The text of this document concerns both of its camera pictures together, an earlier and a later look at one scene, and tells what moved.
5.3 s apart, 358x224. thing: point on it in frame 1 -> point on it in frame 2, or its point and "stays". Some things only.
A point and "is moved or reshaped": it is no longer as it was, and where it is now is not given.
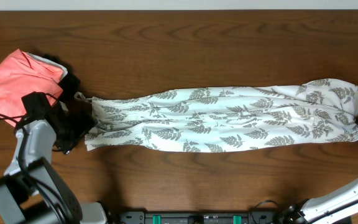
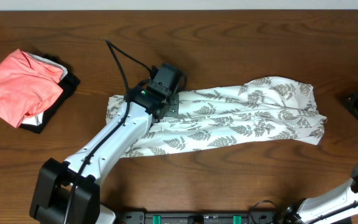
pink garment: [18, 74] stays
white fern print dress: [214, 119] is moved or reshaped
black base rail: [252, 217] stays
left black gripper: [81, 127] -> [174, 108]
